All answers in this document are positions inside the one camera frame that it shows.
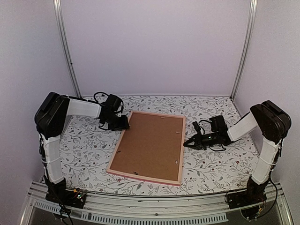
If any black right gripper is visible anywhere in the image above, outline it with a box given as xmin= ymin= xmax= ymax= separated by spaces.
xmin=185 ymin=133 xmax=219 ymax=151

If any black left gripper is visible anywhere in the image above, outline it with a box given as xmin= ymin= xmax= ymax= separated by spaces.
xmin=104 ymin=113 xmax=130 ymax=131

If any brown cardboard backing board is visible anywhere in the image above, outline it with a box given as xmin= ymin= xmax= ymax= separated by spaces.
xmin=109 ymin=112 xmax=183 ymax=182

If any pink wooden picture frame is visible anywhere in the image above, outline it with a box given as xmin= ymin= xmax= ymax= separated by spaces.
xmin=105 ymin=111 xmax=186 ymax=187

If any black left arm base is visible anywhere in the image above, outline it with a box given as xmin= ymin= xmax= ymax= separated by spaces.
xmin=45 ymin=185 xmax=87 ymax=209

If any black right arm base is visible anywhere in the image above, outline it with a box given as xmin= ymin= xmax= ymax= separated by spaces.
xmin=225 ymin=190 xmax=267 ymax=220

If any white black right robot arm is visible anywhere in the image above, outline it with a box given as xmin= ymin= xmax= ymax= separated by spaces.
xmin=183 ymin=100 xmax=292 ymax=204

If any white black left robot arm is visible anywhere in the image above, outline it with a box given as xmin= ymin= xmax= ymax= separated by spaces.
xmin=34 ymin=92 xmax=129 ymax=203

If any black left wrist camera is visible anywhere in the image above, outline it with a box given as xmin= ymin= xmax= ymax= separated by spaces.
xmin=93 ymin=91 xmax=124 ymax=114

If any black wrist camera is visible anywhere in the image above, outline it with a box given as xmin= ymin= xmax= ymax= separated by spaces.
xmin=93 ymin=91 xmax=124 ymax=114
xmin=192 ymin=115 xmax=227 ymax=134

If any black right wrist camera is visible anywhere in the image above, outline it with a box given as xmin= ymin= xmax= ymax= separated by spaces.
xmin=192 ymin=115 xmax=227 ymax=134

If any aluminium front table rail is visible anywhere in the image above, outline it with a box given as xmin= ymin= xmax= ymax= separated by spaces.
xmin=19 ymin=182 xmax=295 ymax=225

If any left aluminium corner post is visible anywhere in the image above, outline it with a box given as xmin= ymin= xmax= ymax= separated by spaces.
xmin=53 ymin=0 xmax=82 ymax=98

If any aluminium corner post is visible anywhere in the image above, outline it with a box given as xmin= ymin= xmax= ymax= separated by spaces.
xmin=53 ymin=0 xmax=82 ymax=98
xmin=230 ymin=0 xmax=258 ymax=101

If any right aluminium corner post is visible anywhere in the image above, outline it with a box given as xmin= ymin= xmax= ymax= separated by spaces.
xmin=230 ymin=0 xmax=258 ymax=101

